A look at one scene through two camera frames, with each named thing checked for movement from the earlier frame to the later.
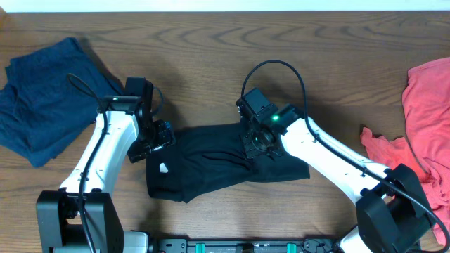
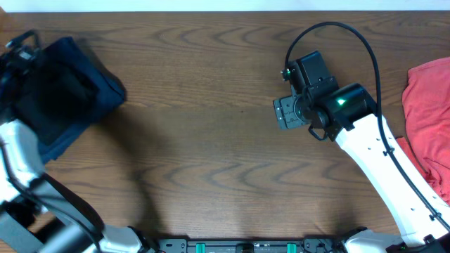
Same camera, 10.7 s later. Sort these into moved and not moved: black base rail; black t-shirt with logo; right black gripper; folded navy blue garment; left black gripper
Moved: black t-shirt with logo; left black gripper; right black gripper
Not moved: black base rail; folded navy blue garment
